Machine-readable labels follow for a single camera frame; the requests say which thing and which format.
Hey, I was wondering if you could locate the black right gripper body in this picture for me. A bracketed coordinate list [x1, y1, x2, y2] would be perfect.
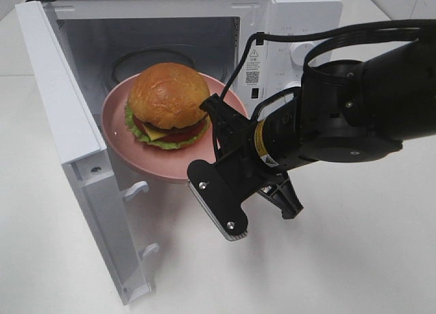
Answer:
[200, 94, 293, 202]

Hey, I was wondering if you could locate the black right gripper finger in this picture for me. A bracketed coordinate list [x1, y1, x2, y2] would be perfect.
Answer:
[258, 177, 304, 219]
[187, 159, 248, 241]

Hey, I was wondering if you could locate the pink round plate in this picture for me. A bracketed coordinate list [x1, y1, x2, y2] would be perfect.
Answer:
[101, 72, 249, 185]

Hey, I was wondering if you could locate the burger with lettuce and cheese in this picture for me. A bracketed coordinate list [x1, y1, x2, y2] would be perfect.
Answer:
[125, 63, 211, 150]

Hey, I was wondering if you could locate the white microwave door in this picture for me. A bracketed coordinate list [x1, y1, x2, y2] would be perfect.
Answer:
[16, 1, 151, 304]

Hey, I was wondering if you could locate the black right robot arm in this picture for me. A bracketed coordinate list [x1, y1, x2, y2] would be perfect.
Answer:
[187, 19, 435, 241]

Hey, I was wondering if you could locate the lower white microwave knob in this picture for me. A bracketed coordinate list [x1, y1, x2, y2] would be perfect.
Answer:
[285, 81, 301, 94]

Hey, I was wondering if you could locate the white microwave knob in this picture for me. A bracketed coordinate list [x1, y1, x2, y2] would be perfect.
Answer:
[290, 42, 315, 66]
[285, 81, 301, 94]

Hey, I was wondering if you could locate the white microwave oven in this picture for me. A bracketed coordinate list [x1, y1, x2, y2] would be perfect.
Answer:
[16, 0, 342, 141]

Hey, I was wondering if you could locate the upper white microwave knob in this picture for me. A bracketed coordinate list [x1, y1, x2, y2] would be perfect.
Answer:
[290, 42, 315, 66]

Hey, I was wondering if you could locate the glass microwave turntable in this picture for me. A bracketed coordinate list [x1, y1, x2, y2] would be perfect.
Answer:
[105, 44, 228, 90]

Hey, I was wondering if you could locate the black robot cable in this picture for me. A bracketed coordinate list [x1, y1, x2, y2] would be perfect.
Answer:
[211, 19, 423, 158]

